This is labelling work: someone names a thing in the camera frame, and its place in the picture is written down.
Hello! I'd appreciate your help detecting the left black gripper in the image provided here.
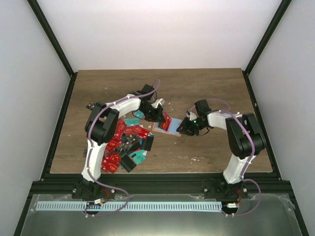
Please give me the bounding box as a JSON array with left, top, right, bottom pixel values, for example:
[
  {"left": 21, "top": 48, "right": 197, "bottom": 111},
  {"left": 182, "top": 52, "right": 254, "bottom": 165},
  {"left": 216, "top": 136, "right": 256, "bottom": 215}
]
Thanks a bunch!
[{"left": 139, "top": 103, "right": 165, "bottom": 123}]

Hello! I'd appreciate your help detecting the red gold swirl card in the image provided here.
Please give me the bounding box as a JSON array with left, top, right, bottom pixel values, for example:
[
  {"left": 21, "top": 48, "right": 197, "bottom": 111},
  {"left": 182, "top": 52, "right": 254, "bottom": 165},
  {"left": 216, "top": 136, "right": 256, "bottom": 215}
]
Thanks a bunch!
[{"left": 158, "top": 112, "right": 172, "bottom": 131}]

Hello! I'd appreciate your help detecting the pink leather card holder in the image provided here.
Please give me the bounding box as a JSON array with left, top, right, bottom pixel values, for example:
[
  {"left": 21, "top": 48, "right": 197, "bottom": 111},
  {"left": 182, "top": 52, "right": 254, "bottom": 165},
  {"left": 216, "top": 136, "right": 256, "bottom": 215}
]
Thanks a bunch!
[{"left": 152, "top": 118, "right": 182, "bottom": 137}]

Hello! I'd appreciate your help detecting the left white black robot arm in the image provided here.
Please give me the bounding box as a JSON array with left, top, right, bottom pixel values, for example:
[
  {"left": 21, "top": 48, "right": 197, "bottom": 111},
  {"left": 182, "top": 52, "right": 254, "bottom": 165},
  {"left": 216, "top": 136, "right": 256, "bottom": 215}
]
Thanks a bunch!
[{"left": 80, "top": 80, "right": 165, "bottom": 199}]

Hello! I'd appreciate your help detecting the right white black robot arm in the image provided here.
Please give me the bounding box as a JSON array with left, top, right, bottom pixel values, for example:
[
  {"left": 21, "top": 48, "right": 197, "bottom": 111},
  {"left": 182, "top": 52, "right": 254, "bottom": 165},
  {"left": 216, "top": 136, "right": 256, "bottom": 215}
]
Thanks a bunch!
[{"left": 177, "top": 99, "right": 267, "bottom": 198}]

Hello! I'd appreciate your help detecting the teal card upper pile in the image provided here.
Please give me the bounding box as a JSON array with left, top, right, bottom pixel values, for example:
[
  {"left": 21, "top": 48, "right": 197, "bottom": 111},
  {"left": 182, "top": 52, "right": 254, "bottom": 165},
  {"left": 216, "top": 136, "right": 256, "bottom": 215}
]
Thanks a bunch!
[{"left": 124, "top": 118, "right": 140, "bottom": 126}]

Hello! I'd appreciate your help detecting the teal card pile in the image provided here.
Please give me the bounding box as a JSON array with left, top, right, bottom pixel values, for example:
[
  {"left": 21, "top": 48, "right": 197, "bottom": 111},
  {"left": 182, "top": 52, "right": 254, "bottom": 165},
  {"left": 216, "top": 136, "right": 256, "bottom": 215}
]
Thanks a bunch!
[
  {"left": 129, "top": 150, "right": 147, "bottom": 165},
  {"left": 124, "top": 118, "right": 140, "bottom": 126}
]

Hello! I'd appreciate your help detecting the black glossy card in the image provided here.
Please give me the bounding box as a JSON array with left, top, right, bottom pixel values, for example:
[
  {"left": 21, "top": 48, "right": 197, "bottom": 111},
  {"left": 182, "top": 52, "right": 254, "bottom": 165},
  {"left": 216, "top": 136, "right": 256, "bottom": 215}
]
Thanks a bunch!
[{"left": 141, "top": 136, "right": 154, "bottom": 151}]

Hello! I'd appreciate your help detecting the teal card front pile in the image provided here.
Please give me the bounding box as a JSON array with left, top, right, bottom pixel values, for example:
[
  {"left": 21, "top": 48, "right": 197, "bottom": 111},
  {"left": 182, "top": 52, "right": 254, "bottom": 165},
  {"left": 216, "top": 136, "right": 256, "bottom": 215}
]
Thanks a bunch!
[{"left": 129, "top": 150, "right": 147, "bottom": 165}]

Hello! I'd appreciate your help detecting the black card at front edge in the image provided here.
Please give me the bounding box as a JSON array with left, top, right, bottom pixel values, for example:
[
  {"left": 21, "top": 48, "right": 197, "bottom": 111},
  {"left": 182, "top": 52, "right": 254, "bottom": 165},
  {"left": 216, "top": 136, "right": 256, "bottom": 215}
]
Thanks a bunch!
[{"left": 120, "top": 156, "right": 136, "bottom": 173}]

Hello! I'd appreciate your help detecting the red card left pile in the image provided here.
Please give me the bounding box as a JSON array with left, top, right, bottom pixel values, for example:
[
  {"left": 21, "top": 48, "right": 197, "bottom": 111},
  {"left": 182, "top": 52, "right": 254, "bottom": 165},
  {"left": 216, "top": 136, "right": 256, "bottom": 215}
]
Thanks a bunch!
[{"left": 104, "top": 119, "right": 151, "bottom": 156}]

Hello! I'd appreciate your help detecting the black VIP card far left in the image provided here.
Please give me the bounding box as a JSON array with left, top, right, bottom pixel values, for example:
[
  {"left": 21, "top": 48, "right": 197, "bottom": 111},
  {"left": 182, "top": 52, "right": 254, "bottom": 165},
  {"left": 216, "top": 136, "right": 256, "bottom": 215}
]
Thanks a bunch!
[{"left": 86, "top": 103, "right": 95, "bottom": 110}]

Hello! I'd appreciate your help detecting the red VIP card front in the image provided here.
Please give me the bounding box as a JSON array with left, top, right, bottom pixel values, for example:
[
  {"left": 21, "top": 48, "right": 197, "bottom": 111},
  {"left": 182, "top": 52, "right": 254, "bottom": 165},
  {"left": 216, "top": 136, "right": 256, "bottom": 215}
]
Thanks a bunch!
[{"left": 101, "top": 152, "right": 121, "bottom": 173}]

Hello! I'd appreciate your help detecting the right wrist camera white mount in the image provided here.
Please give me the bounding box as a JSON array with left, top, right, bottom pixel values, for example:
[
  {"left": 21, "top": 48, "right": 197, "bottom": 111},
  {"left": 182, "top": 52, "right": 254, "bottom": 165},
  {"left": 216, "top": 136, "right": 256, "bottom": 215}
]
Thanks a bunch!
[{"left": 186, "top": 110, "right": 197, "bottom": 121}]

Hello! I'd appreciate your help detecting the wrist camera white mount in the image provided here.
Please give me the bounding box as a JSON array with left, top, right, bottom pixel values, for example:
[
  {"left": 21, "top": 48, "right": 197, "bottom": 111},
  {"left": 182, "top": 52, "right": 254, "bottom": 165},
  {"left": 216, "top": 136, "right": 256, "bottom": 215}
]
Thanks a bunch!
[
  {"left": 152, "top": 98, "right": 165, "bottom": 108},
  {"left": 186, "top": 110, "right": 197, "bottom": 121}
]

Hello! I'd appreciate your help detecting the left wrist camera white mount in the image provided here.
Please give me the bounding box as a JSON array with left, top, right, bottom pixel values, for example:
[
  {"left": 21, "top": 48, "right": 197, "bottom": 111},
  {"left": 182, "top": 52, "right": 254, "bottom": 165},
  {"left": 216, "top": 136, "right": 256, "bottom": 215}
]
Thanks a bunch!
[{"left": 152, "top": 98, "right": 165, "bottom": 108}]

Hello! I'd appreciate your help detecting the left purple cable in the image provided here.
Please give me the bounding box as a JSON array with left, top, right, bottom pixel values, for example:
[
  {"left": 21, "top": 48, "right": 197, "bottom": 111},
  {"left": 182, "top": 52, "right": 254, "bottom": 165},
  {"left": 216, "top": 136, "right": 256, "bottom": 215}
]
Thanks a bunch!
[{"left": 83, "top": 79, "right": 161, "bottom": 218}]

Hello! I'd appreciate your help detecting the purple cable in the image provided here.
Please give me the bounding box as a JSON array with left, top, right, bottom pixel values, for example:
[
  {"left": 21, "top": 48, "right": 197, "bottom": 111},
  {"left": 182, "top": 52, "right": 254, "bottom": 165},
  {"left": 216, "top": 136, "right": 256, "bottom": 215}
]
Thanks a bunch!
[
  {"left": 83, "top": 79, "right": 161, "bottom": 218},
  {"left": 190, "top": 98, "right": 262, "bottom": 218}
]

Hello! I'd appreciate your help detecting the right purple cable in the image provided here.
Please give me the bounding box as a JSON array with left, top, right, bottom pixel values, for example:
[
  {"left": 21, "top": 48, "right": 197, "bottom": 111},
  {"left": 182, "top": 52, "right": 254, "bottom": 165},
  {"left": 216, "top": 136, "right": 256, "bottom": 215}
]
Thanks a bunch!
[{"left": 190, "top": 98, "right": 262, "bottom": 218}]

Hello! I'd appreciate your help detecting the black aluminium frame rail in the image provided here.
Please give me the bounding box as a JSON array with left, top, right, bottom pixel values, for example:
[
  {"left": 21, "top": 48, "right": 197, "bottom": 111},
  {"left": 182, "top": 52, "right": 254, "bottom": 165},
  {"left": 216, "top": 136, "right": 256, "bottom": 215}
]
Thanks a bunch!
[{"left": 29, "top": 173, "right": 293, "bottom": 195}]

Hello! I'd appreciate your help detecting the light blue slotted cable duct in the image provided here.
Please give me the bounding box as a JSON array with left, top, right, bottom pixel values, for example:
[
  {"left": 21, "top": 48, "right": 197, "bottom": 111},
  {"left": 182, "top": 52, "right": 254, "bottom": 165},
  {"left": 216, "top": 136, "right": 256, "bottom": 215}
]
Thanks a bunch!
[{"left": 35, "top": 201, "right": 222, "bottom": 212}]

